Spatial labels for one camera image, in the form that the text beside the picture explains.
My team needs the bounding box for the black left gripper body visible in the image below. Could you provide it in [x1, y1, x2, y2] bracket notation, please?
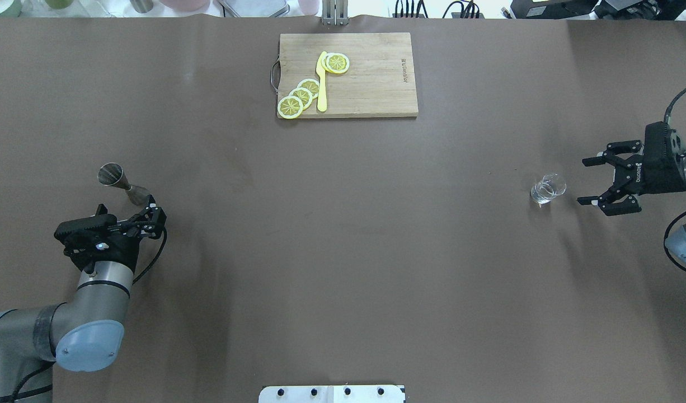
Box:
[63, 229, 141, 274]

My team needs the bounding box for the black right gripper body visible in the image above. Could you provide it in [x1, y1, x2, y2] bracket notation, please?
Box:
[631, 122, 686, 195]

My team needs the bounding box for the steel jigger measuring cup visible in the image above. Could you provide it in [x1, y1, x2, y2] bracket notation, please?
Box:
[97, 162, 151, 207]

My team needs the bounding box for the clear glass shaker cup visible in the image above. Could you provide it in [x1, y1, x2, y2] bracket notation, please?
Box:
[530, 172, 567, 205]

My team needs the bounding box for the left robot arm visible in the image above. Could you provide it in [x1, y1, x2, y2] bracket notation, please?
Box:
[0, 195, 167, 402]

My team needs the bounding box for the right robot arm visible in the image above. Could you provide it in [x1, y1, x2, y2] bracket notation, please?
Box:
[577, 121, 686, 272]

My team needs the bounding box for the pink plastic cup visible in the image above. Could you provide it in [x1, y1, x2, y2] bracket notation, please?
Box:
[298, 0, 322, 16]

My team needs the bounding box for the lemon slice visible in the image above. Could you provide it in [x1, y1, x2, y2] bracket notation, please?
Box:
[322, 53, 334, 73]
[289, 87, 315, 110]
[328, 53, 350, 74]
[276, 95, 305, 119]
[297, 78, 320, 99]

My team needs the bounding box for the yellow plastic knife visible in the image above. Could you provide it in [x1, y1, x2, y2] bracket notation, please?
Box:
[316, 51, 328, 113]

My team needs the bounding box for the kitchen scale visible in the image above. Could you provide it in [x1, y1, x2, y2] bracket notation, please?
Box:
[217, 1, 290, 18]

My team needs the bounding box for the wooden cutting board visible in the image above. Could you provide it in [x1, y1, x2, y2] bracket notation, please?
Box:
[278, 32, 418, 119]

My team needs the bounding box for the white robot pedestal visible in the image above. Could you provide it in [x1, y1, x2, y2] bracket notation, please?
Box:
[258, 385, 407, 402]

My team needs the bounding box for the aluminium frame post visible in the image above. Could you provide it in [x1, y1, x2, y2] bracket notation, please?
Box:
[321, 0, 350, 26]

